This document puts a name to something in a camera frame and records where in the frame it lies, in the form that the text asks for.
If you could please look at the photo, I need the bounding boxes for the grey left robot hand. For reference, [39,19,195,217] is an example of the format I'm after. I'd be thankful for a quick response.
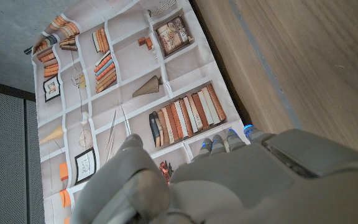
[70,124,358,224]

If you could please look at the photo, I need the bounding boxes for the printed bookshelf backdrop cloth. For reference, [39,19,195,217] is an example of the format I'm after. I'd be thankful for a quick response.
[31,0,251,224]

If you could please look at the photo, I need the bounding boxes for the dark perforated partition panel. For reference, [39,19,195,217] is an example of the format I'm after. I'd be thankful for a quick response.
[0,77,47,224]

